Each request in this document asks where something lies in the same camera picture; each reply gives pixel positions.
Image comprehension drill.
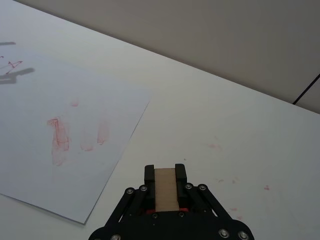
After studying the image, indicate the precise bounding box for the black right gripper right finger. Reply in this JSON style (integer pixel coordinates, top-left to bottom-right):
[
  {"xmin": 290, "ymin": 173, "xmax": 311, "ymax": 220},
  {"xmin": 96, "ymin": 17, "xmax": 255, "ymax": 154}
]
[{"xmin": 174, "ymin": 163, "xmax": 237, "ymax": 226}]

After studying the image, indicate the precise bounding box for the white sheet with red marks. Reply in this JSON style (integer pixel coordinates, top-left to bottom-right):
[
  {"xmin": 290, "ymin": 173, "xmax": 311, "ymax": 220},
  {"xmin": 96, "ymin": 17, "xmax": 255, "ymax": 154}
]
[{"xmin": 0, "ymin": 0, "xmax": 151, "ymax": 225}]

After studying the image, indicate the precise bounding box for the thin black cable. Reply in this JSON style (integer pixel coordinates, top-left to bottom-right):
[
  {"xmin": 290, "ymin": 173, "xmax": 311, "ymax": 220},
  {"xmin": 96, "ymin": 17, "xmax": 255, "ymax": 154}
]
[{"xmin": 292, "ymin": 73, "xmax": 320, "ymax": 106}]

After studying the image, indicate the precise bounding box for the brown cardboard block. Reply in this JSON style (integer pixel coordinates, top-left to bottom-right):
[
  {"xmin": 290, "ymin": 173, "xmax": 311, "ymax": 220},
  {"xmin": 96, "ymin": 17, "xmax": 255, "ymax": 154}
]
[{"xmin": 154, "ymin": 167, "xmax": 180, "ymax": 212}]

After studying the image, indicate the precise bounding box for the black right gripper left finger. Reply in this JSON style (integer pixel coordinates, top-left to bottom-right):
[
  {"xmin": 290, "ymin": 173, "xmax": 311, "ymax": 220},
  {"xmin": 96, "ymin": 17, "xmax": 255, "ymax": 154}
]
[{"xmin": 104, "ymin": 164, "xmax": 156, "ymax": 235}]

